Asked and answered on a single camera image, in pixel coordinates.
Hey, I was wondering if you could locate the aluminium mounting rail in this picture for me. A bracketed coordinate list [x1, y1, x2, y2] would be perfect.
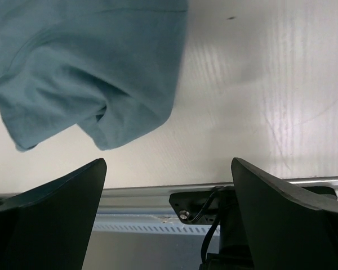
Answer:
[97, 176, 338, 215]

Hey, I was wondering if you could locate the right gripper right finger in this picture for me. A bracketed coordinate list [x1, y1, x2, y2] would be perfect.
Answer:
[231, 157, 338, 269]

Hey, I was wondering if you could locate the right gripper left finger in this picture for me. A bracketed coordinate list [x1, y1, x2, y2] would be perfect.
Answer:
[0, 159, 106, 269]

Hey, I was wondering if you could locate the blue t shirt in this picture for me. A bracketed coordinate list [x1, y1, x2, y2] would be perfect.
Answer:
[0, 1, 188, 151]

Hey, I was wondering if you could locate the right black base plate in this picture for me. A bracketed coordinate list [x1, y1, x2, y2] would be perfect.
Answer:
[169, 186, 319, 228]

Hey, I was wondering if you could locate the slotted white cable duct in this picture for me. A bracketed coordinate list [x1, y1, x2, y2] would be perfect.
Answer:
[92, 214, 211, 236]

